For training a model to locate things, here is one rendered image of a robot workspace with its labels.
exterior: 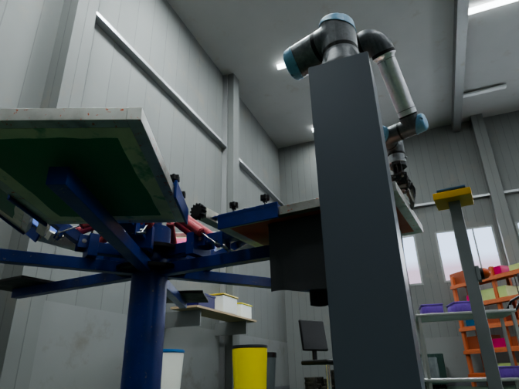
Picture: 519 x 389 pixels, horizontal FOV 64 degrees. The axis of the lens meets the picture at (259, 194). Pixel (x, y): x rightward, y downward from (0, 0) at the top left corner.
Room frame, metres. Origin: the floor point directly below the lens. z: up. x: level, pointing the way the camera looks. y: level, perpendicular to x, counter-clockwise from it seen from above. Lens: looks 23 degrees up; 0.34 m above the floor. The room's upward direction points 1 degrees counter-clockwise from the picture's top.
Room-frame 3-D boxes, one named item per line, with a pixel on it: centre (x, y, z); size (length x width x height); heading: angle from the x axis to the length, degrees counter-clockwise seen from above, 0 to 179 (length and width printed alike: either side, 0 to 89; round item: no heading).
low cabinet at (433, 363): (10.28, -3.21, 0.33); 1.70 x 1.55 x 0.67; 68
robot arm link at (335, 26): (1.07, -0.27, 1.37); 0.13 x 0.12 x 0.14; 48
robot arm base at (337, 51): (1.06, -0.27, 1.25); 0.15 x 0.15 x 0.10
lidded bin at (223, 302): (6.97, 0.70, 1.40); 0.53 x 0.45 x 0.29; 158
